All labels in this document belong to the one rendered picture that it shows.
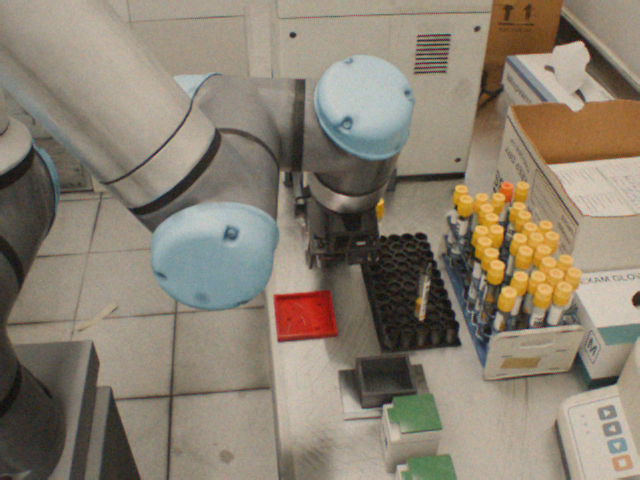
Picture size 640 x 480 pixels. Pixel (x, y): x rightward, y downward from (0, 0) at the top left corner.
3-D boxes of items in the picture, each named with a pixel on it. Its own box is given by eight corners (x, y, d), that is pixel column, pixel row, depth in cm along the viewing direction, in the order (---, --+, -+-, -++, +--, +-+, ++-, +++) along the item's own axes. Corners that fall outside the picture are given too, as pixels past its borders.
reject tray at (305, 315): (273, 298, 81) (273, 294, 81) (329, 294, 82) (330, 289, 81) (277, 341, 76) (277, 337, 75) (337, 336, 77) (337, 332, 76)
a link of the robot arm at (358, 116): (307, 43, 51) (419, 49, 51) (301, 116, 61) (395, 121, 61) (304, 134, 48) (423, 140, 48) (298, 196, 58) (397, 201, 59)
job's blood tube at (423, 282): (409, 324, 77) (418, 260, 71) (421, 323, 78) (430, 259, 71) (412, 333, 76) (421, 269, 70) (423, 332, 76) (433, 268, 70)
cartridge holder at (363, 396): (337, 378, 72) (338, 356, 70) (420, 371, 73) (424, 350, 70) (343, 420, 68) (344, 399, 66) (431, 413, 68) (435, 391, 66)
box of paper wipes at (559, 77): (501, 85, 123) (512, 21, 115) (557, 82, 125) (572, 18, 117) (555, 150, 106) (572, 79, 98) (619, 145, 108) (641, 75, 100)
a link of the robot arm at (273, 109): (144, 122, 46) (305, 129, 46) (171, 54, 55) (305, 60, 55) (154, 214, 51) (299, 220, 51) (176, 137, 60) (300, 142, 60)
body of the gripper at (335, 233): (305, 271, 73) (312, 232, 62) (298, 198, 76) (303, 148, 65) (376, 266, 74) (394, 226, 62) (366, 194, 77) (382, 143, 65)
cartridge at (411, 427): (378, 438, 66) (383, 397, 62) (425, 433, 67) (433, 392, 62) (386, 473, 63) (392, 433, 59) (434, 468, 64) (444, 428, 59)
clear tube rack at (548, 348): (436, 255, 87) (443, 210, 83) (510, 249, 88) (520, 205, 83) (482, 381, 72) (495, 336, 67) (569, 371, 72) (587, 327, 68)
